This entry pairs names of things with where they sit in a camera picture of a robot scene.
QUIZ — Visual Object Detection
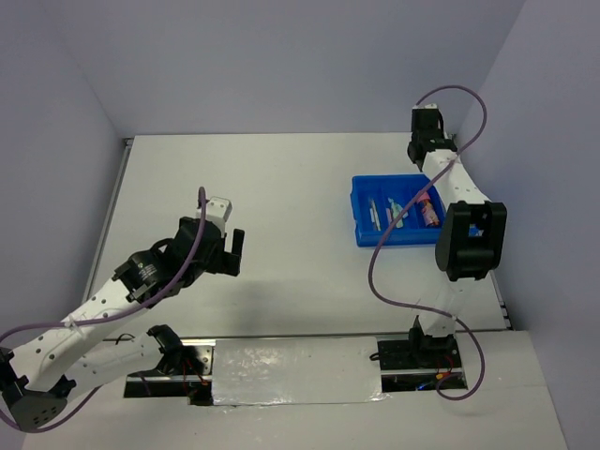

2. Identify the light blue eraser stick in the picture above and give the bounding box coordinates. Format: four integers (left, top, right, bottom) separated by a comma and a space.
387, 198, 409, 219

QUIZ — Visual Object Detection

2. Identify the pink capped glue bottle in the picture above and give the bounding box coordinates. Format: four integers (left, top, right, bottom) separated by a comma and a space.
417, 192, 442, 228

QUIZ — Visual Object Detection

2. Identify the thin white pen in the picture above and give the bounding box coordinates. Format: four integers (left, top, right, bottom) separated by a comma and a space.
368, 199, 377, 230

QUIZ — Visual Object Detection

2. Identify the pink correction tape stick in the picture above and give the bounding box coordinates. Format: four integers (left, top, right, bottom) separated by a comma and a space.
385, 208, 395, 226

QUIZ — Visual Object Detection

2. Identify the green eraser stick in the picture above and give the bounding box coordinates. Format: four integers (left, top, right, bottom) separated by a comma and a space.
393, 212, 403, 229

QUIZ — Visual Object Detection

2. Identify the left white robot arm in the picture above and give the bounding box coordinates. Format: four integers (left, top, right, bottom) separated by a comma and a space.
1, 202, 245, 433

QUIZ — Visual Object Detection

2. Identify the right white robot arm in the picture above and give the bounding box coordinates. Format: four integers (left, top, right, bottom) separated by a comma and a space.
407, 104, 507, 367

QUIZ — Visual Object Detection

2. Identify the blue divided plastic bin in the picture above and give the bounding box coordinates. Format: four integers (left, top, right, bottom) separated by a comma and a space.
351, 173, 445, 248

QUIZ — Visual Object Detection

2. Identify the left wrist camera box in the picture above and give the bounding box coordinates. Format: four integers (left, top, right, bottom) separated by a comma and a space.
196, 196, 233, 236

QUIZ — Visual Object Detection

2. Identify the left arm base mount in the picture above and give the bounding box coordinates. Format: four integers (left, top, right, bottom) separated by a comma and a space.
124, 324, 215, 407

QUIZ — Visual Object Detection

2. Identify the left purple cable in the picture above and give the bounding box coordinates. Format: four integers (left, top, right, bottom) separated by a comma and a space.
0, 186, 207, 432

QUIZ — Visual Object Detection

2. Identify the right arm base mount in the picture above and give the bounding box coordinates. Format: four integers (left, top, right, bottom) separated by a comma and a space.
369, 337, 466, 393

